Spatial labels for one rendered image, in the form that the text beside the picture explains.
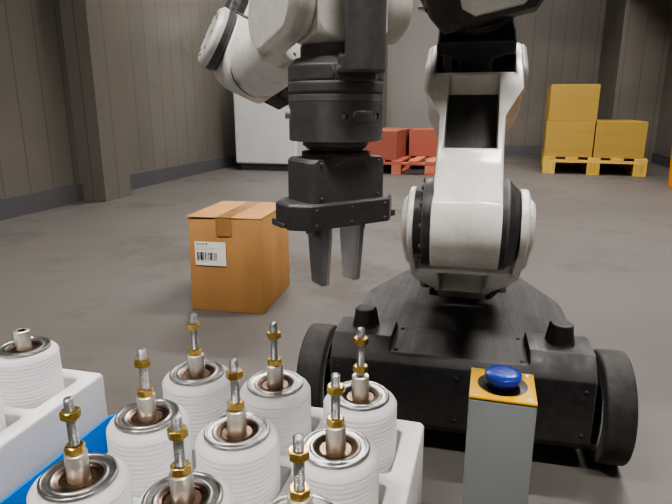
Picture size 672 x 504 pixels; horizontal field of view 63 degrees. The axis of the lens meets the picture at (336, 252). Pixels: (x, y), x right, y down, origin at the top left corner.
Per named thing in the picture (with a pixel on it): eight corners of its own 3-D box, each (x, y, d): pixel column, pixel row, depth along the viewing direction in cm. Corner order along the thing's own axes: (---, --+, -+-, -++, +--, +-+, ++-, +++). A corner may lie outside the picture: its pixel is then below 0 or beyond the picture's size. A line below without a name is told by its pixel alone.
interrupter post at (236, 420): (224, 440, 62) (223, 414, 62) (229, 428, 65) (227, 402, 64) (245, 440, 62) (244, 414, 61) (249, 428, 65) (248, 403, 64)
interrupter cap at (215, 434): (195, 453, 60) (195, 447, 60) (212, 416, 67) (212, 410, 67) (265, 454, 60) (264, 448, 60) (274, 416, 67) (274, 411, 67)
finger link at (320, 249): (315, 279, 56) (314, 219, 55) (332, 287, 54) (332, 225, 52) (301, 281, 55) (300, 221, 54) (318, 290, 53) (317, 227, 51)
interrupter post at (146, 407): (162, 415, 67) (160, 391, 67) (150, 425, 65) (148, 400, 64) (145, 412, 68) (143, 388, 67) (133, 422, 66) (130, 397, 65)
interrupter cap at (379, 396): (381, 382, 76) (382, 377, 75) (395, 411, 68) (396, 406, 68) (327, 386, 74) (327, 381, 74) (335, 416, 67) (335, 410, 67)
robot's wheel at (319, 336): (321, 392, 123) (321, 308, 118) (343, 395, 122) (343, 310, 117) (294, 444, 104) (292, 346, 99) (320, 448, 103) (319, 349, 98)
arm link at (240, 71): (240, 49, 56) (196, 95, 73) (326, 95, 60) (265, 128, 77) (273, -42, 57) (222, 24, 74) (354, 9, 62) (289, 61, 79)
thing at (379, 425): (384, 488, 81) (387, 376, 77) (401, 536, 72) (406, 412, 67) (319, 494, 80) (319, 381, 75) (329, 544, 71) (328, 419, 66)
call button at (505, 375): (483, 377, 64) (485, 361, 63) (520, 382, 63) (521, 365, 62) (483, 394, 60) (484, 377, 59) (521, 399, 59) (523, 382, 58)
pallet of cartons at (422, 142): (380, 162, 657) (380, 127, 647) (446, 164, 638) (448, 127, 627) (358, 173, 546) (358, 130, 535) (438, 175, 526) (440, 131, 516)
